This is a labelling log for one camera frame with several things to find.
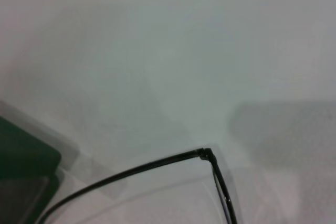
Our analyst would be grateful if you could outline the black round glasses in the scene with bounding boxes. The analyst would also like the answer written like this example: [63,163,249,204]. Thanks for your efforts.
[39,147,238,224]

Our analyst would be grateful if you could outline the green glasses case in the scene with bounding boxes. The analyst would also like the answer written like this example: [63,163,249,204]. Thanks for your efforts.
[0,115,62,224]

